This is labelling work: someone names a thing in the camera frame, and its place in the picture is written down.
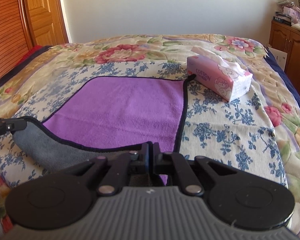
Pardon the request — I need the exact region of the wooden door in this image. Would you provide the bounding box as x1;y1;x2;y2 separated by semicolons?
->
24;0;69;46

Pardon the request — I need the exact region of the floral quilted bedspread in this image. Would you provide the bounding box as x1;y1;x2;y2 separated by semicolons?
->
0;34;300;237

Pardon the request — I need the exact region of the brown wooden cabinet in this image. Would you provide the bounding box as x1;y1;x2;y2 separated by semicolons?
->
268;21;300;95

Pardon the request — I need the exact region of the pink cotton tissue pack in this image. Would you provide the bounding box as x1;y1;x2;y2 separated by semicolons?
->
186;46;253;102

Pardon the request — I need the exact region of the clutter pile on cabinet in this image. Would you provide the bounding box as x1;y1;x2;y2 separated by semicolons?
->
273;0;300;31

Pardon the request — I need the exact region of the purple grey microfibre towel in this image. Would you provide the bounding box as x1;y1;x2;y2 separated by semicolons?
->
13;76;191;172

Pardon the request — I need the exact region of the wooden slatted headboard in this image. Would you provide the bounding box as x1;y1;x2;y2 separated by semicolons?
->
0;0;33;78

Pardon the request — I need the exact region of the red blanket edge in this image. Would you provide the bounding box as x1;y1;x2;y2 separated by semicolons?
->
17;46;45;65

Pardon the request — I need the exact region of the white paper by cabinet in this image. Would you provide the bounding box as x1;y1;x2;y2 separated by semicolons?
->
268;47;288;70

